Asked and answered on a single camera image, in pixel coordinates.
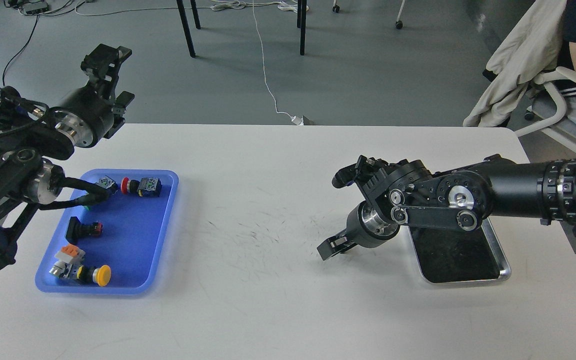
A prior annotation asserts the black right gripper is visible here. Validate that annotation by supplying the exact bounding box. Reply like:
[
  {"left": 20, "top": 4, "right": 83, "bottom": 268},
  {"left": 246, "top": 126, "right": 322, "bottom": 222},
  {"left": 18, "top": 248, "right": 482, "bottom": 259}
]
[{"left": 317, "top": 201, "right": 400, "bottom": 261}]

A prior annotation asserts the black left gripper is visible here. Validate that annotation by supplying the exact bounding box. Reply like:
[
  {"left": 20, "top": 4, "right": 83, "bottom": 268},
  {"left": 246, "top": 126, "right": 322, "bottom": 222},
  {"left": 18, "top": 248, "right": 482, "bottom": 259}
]
[{"left": 50, "top": 44, "right": 135, "bottom": 148}]

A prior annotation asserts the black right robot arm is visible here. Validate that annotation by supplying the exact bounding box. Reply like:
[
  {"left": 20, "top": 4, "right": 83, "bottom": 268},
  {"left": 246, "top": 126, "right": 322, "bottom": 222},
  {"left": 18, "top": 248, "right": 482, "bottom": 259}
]
[{"left": 317, "top": 153, "right": 576, "bottom": 260}]

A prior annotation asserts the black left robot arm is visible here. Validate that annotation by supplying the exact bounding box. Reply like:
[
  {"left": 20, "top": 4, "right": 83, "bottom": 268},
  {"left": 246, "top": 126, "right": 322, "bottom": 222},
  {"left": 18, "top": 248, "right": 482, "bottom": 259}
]
[{"left": 0, "top": 44, "right": 135, "bottom": 270}]

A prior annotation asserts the silver metal tray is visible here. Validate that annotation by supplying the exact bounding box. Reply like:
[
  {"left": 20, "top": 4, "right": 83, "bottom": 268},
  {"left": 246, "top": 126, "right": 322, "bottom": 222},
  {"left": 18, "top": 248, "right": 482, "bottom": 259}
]
[{"left": 409, "top": 219, "right": 512, "bottom": 286}]

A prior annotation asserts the blue plastic tray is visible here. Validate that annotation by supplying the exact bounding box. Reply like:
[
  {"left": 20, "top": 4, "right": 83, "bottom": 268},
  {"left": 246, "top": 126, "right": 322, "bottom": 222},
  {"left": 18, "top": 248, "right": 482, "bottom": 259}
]
[{"left": 35, "top": 168, "right": 179, "bottom": 296}]

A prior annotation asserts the black table leg left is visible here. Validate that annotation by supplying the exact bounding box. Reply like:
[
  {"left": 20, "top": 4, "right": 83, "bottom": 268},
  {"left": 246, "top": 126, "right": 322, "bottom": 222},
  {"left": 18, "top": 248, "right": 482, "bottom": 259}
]
[{"left": 176, "top": 0, "right": 196, "bottom": 59}]

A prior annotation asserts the black table leg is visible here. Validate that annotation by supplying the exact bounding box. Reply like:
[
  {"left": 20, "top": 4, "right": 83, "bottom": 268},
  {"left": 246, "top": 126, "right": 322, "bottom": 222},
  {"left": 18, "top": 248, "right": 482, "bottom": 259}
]
[
  {"left": 190, "top": 0, "right": 202, "bottom": 30},
  {"left": 176, "top": 0, "right": 196, "bottom": 59},
  {"left": 297, "top": 0, "right": 307, "bottom": 56}
]

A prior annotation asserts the black table leg rear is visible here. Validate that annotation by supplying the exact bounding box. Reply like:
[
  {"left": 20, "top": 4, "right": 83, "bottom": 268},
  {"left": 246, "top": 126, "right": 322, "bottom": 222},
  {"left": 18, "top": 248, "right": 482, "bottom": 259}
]
[{"left": 190, "top": 0, "right": 202, "bottom": 30}]

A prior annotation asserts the orange grey contact block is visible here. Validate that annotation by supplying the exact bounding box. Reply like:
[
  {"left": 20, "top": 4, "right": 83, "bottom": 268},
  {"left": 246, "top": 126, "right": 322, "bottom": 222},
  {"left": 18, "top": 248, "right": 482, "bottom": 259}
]
[{"left": 55, "top": 243, "right": 86, "bottom": 269}]

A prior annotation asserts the black table leg right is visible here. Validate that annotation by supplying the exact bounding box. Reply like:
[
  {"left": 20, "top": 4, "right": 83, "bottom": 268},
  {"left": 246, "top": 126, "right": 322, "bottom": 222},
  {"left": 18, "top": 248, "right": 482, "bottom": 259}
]
[{"left": 297, "top": 0, "right": 307, "bottom": 56}]

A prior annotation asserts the white office chair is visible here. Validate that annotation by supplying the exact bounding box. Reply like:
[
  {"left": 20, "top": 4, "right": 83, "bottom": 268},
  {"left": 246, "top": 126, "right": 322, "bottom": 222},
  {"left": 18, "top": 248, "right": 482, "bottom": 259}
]
[{"left": 514, "top": 66, "right": 576, "bottom": 154}]

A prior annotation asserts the beige jacket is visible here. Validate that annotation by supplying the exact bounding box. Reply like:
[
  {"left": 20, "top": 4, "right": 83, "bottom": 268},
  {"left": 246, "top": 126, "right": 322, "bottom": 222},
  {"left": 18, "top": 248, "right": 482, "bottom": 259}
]
[{"left": 462, "top": 0, "right": 567, "bottom": 127}]

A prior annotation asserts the black floor cable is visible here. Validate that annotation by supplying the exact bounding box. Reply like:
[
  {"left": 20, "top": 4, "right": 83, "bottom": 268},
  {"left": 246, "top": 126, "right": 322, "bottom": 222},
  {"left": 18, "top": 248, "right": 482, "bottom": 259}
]
[{"left": 0, "top": 0, "right": 51, "bottom": 88}]

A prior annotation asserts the green push button switch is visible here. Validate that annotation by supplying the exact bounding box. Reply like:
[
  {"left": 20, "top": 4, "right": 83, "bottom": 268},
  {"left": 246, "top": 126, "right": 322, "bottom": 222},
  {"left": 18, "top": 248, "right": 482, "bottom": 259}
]
[{"left": 82, "top": 175, "right": 120, "bottom": 211}]

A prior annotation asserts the red push button switch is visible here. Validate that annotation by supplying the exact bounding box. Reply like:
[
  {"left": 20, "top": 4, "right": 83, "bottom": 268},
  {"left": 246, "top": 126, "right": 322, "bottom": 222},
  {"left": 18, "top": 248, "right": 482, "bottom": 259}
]
[{"left": 119, "top": 177, "right": 163, "bottom": 198}]

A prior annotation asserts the white floor cable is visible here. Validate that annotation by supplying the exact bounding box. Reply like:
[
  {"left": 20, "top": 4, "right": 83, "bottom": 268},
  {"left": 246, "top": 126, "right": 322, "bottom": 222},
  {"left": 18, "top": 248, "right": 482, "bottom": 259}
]
[{"left": 75, "top": 0, "right": 311, "bottom": 126}]

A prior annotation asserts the black red switch block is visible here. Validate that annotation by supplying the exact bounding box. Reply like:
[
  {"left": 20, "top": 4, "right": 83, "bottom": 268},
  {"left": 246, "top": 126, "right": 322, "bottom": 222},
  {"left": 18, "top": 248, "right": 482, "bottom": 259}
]
[{"left": 65, "top": 216, "right": 103, "bottom": 245}]

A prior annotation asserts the yellow push button switch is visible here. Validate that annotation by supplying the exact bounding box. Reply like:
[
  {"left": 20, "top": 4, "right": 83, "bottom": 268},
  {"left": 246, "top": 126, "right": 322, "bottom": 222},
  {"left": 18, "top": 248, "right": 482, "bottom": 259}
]
[{"left": 49, "top": 261, "right": 112, "bottom": 287}]

